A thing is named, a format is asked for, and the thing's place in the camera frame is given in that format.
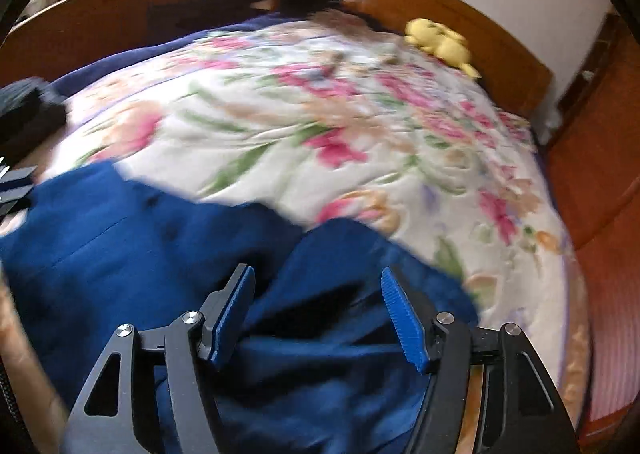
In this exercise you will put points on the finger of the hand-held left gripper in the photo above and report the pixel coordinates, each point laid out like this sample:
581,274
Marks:
17,181

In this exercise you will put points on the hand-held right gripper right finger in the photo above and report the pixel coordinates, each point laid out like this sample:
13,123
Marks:
402,319

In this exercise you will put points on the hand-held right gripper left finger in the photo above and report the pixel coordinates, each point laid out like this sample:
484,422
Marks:
232,314

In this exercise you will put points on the blue blazer jacket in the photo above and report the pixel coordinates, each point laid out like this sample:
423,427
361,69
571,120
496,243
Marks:
125,259

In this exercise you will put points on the dark cloth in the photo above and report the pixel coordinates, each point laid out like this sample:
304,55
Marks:
25,118

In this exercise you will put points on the wooden desk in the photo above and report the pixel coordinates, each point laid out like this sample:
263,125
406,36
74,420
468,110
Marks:
100,23

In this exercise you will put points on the navy bed sheet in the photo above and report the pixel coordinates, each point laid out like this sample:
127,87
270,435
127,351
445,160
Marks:
150,53

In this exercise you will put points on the floral blanket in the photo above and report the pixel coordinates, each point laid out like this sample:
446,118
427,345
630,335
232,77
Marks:
300,108

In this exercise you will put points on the wooden headboard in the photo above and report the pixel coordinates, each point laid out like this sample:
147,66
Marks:
500,58

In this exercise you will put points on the yellow plush toy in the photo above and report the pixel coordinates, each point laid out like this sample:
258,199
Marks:
435,41

